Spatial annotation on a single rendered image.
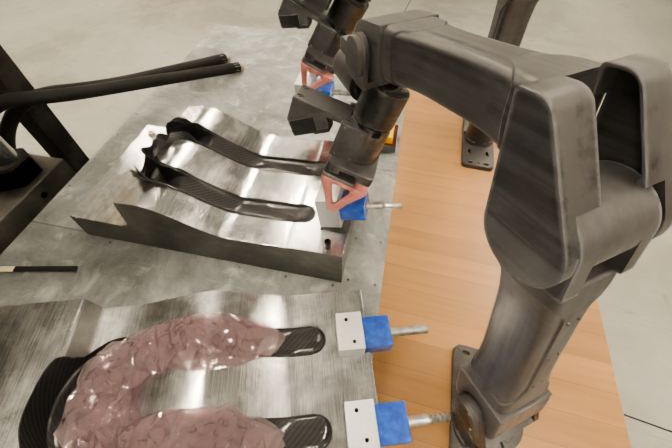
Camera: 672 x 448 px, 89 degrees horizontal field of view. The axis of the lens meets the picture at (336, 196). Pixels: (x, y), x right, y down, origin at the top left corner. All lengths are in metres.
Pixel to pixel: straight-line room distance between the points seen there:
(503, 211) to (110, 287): 0.64
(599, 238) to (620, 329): 1.57
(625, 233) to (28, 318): 0.64
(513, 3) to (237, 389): 0.71
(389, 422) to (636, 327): 1.46
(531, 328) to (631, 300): 1.59
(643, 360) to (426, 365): 1.29
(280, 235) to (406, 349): 0.27
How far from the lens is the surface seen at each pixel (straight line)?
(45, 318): 0.61
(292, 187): 0.63
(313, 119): 0.46
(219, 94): 1.05
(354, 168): 0.46
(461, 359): 0.60
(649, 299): 1.96
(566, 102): 0.21
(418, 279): 0.64
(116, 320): 0.60
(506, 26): 0.73
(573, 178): 0.22
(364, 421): 0.48
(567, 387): 0.66
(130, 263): 0.74
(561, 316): 0.30
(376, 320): 0.52
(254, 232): 0.58
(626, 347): 1.78
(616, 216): 0.26
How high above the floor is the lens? 1.36
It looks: 51 degrees down
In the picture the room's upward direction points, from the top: straight up
